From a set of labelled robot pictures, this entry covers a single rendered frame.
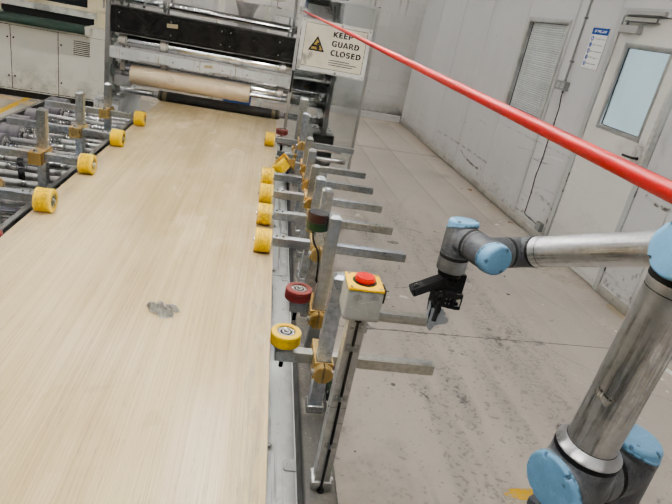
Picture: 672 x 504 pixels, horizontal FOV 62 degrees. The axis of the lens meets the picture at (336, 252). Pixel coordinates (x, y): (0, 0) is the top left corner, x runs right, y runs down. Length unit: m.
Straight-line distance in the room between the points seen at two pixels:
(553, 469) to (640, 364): 0.32
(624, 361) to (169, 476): 0.91
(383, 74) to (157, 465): 9.84
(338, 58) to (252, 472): 3.26
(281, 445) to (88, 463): 0.60
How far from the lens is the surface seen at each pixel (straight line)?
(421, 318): 1.79
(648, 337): 1.28
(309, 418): 1.54
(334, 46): 4.01
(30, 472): 1.12
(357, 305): 1.07
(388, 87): 10.67
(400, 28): 10.61
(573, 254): 1.56
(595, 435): 1.41
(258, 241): 1.87
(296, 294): 1.67
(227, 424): 1.19
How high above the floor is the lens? 1.68
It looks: 23 degrees down
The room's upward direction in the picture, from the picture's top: 11 degrees clockwise
